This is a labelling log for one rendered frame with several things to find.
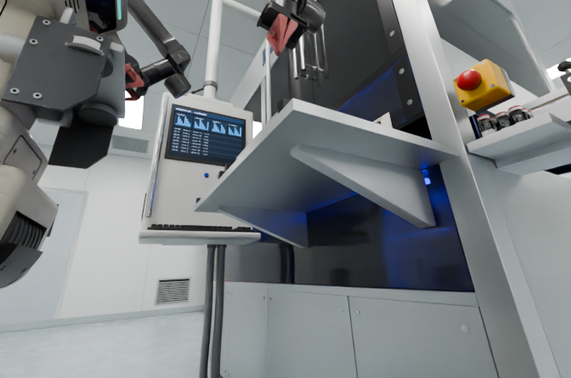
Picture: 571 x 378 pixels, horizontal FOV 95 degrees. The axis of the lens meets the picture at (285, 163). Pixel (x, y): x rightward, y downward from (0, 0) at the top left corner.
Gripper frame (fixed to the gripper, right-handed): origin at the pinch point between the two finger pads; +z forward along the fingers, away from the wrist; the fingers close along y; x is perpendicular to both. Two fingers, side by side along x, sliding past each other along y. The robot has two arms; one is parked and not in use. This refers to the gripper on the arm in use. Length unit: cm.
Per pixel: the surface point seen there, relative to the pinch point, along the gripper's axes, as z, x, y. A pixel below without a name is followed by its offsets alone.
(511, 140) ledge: 16.0, -19.1, 40.9
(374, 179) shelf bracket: 23.4, -2.0, 23.2
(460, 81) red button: 3.8, -16.8, 33.4
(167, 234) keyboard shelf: 30, 67, -6
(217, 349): 69, 99, 29
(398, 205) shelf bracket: 27.1, -2.0, 29.7
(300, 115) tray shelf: 22.2, -9.5, 1.2
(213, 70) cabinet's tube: -74, 94, -5
